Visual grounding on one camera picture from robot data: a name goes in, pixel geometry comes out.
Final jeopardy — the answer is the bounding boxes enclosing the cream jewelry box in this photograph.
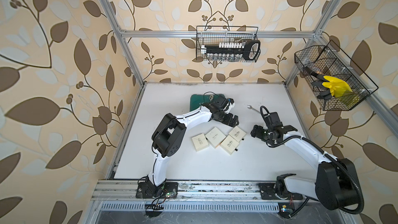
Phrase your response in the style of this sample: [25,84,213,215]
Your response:
[191,133,209,152]
[205,127,226,148]
[220,135,239,155]
[229,126,247,143]

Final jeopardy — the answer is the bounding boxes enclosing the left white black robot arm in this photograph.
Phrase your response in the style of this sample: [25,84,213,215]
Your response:
[145,94,239,193]

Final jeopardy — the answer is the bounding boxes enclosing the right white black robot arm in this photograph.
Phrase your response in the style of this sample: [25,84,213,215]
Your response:
[250,106,365,215]

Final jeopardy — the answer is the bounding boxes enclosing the silver open-end wrench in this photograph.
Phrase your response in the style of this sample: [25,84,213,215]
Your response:
[247,105,260,114]

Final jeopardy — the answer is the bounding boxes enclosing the green plastic tool case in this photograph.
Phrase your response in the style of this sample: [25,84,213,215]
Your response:
[189,93,225,111]

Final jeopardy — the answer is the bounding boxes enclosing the black socket holder tool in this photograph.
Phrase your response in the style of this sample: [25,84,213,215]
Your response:
[200,40,261,62]

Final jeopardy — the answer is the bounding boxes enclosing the black pliers in basket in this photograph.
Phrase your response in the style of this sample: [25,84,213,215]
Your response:
[304,66,332,101]

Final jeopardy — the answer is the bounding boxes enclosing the yellow rubber glove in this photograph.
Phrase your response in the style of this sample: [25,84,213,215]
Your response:
[323,76,353,97]

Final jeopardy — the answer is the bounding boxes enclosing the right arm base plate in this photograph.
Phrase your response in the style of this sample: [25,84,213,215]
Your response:
[258,183,304,201]

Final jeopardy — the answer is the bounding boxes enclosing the back black wire basket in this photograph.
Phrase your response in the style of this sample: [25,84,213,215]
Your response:
[195,26,261,63]

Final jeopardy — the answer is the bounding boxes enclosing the black wire basket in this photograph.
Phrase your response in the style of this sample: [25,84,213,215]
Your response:
[195,26,261,63]
[294,40,379,111]

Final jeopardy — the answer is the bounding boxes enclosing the aluminium front rail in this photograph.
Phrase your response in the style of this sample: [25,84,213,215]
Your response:
[91,180,305,202]

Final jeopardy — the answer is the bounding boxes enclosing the right black wire basket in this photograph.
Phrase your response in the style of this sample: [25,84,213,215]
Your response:
[294,40,379,111]

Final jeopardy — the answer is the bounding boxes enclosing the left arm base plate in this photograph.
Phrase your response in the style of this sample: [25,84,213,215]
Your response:
[136,181,178,199]

